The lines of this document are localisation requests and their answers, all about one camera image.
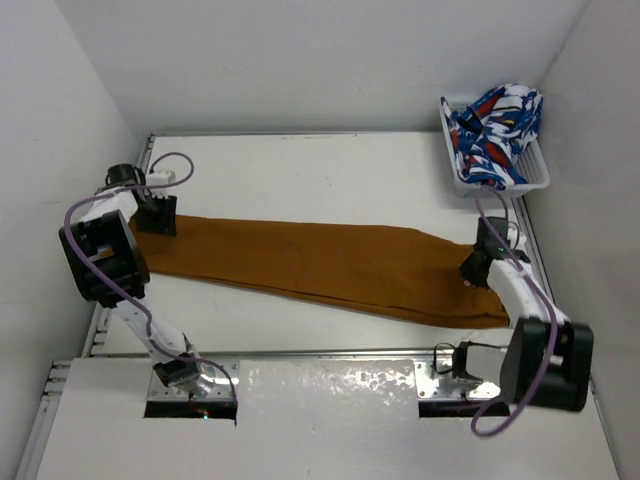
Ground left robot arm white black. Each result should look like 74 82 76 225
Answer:
59 164 203 394

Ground brown trousers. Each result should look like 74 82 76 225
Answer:
132 215 510 329

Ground white plastic basket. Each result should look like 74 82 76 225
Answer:
438 104 550 199

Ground white front cover panel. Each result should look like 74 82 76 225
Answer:
38 358 616 479

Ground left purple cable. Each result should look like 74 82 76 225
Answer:
63 151 239 409

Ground blue red white patterned garment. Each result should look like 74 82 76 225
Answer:
440 84 544 190

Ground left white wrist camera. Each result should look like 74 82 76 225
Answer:
146 170 176 200

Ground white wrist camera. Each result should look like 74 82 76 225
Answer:
146 170 176 200
507 221 527 250

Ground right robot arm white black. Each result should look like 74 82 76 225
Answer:
459 216 594 412

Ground left silver arm base plate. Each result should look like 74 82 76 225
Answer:
147 358 239 402

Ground right silver arm base plate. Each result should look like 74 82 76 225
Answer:
414 361 500 402

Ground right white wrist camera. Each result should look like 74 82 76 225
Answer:
507 221 527 250

